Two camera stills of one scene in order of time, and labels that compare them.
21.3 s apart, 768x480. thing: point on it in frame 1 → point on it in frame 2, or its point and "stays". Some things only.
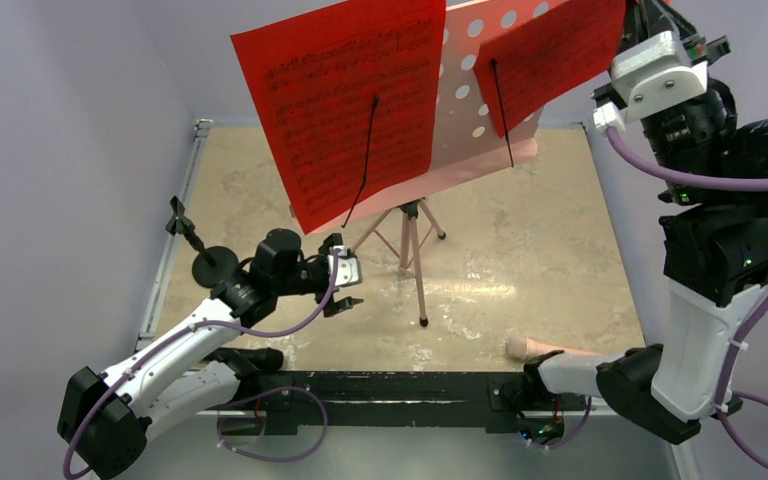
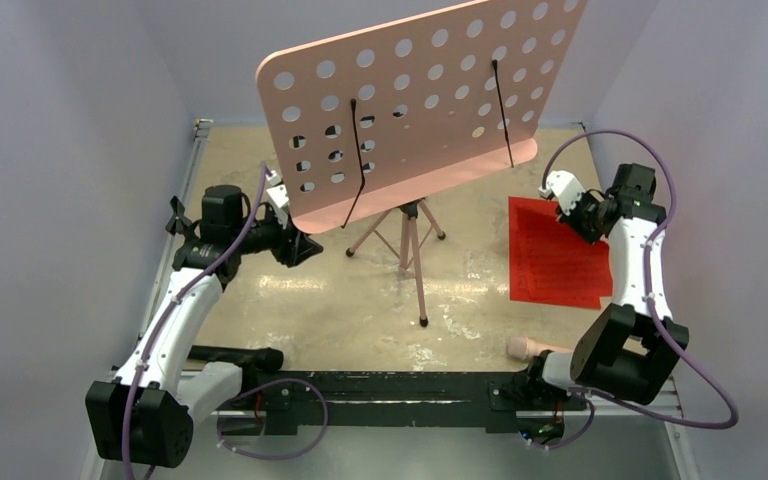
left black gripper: [323, 250] → [301, 246]
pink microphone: [523, 348] stays
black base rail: [370, 400] stays
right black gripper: [651, 17] → [571, 219]
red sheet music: [349, 95] → [552, 263]
